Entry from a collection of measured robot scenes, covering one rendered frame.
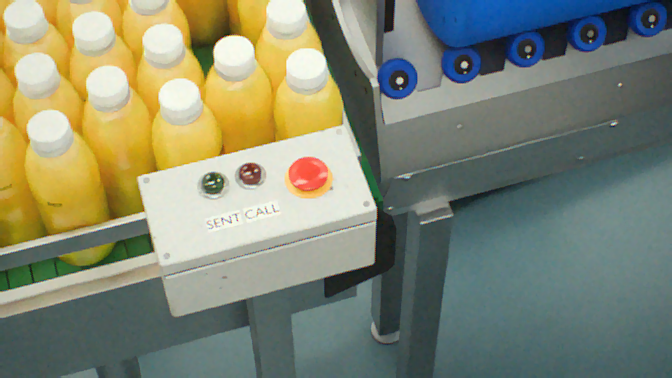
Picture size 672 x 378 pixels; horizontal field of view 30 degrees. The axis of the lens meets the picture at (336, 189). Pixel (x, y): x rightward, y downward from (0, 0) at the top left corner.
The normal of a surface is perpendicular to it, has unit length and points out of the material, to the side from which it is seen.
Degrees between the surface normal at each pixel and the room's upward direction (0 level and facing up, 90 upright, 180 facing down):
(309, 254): 90
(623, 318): 0
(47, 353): 90
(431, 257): 90
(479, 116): 71
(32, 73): 0
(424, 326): 90
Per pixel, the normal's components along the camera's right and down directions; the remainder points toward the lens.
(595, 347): -0.01, -0.55
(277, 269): 0.29, 0.80
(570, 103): 0.27, 0.57
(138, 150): 0.61, 0.66
